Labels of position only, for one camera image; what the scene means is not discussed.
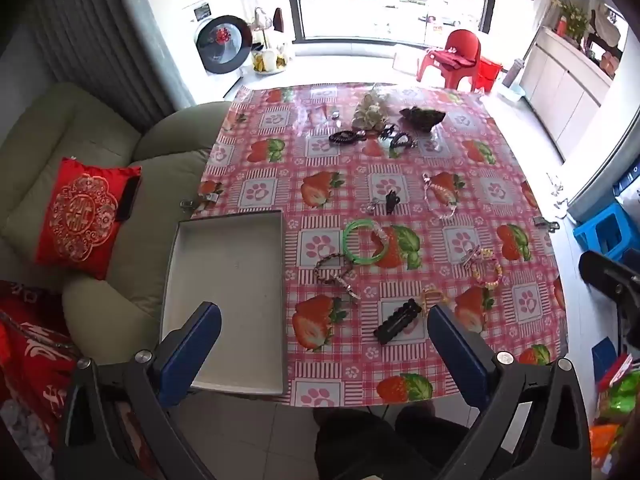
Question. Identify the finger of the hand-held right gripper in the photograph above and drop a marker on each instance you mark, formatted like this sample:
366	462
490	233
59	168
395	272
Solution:
607	272

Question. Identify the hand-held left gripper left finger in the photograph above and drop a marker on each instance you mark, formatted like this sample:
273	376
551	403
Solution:
192	347

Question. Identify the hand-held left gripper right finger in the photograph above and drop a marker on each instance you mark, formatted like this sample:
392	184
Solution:
457	355

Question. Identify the white shallow cardboard box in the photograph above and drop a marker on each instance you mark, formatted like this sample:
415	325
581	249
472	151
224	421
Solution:
230	280

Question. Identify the green plastic bangle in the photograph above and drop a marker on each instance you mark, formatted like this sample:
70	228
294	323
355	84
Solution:
350	250

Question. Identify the small black claw clip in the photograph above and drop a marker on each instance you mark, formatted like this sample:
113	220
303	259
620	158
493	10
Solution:
391	202

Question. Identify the blue plastic stool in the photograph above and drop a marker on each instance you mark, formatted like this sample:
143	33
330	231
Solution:
602	230

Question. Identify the black scalloped hair clip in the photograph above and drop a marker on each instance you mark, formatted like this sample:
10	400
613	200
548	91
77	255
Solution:
397	321

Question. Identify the metal binder clip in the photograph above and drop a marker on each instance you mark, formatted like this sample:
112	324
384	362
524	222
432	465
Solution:
546	224
202	201

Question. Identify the colourful snack packets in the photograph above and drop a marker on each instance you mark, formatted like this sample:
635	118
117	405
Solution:
617	400

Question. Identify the black phone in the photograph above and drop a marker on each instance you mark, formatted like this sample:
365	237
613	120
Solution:
128	199

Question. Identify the red printed blanket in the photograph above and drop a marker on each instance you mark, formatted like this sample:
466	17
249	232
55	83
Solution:
30	340

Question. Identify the red embroidered cushion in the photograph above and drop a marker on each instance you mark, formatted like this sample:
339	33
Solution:
80	220

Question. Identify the white low cabinet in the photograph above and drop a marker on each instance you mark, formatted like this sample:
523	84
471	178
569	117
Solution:
560	80

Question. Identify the strawberry print tablecloth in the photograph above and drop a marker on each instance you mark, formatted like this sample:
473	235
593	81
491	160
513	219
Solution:
350	170

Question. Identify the grey bottle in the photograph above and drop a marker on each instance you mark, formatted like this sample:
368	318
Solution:
512	72

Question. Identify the black claw hair clips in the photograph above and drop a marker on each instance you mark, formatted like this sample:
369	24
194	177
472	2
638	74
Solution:
400	139

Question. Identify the pale green sofa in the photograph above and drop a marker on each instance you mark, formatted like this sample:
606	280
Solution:
75	125

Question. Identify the potted plants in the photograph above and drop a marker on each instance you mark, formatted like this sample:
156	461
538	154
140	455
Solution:
572	17

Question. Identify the white flower hair accessory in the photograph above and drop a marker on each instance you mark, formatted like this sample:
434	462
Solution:
369	110

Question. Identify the red plastic chair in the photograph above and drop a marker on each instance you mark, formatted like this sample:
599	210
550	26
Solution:
457	55

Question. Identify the fruit plate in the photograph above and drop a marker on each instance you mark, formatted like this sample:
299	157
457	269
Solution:
270	62

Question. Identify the black framed window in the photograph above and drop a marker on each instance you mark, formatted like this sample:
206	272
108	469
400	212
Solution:
492	0

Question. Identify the white washing machine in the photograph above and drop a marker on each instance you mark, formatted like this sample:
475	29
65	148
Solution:
220	42

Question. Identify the grey curtain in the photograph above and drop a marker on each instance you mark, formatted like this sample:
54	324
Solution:
100	35

